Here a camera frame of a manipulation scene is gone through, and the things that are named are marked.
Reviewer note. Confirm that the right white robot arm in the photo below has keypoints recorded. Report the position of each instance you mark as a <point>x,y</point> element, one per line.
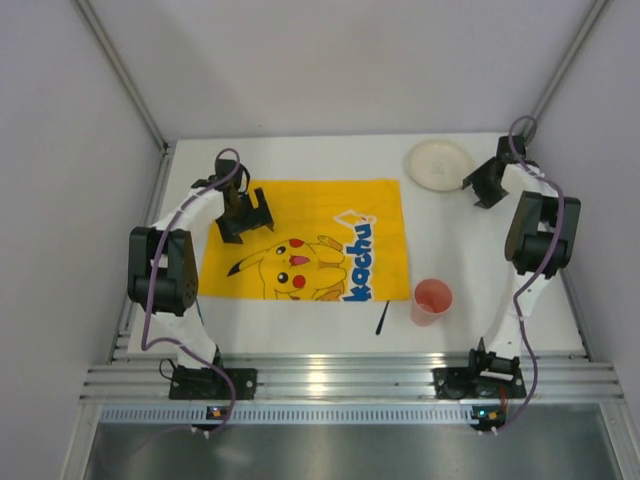
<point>539,243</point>

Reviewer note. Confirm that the pink plastic cup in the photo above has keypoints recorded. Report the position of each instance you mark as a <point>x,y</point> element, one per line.
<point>431,299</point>

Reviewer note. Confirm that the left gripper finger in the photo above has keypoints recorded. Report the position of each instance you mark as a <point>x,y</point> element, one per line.
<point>261,214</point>
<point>228,232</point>

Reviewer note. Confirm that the yellow pikachu placemat cloth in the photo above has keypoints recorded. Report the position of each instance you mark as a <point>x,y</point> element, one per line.
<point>341,240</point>

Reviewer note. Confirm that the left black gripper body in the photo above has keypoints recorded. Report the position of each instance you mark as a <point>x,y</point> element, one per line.
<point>245,220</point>

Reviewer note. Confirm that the cream round plate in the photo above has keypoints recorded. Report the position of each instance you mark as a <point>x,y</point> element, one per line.
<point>439,165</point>

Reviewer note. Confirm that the aluminium frame post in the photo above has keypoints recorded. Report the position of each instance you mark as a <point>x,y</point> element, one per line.
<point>98,32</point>
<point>577,43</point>

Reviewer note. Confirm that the blue metal spoon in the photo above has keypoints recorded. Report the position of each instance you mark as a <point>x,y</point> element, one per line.
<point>382,319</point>

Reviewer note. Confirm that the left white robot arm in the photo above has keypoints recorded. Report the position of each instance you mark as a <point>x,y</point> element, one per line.
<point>163,276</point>

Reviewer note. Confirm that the aluminium mounting rail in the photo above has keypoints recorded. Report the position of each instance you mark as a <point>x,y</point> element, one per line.
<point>325,389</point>

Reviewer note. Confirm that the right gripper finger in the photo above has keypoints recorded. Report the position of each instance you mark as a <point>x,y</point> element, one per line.
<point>474,180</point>
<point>487,201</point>

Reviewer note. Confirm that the left aluminium frame post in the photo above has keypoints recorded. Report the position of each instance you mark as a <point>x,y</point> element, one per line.
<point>98,32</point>

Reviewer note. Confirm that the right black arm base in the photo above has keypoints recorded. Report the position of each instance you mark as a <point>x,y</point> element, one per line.
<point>486,376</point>

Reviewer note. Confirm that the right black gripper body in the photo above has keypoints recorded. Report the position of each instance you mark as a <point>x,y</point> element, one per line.
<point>486,181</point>

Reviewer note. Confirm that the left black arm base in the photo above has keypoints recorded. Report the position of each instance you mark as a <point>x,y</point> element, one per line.
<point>205,384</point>

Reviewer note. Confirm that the right aluminium frame post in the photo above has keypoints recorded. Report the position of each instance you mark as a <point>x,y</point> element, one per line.
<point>577,43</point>

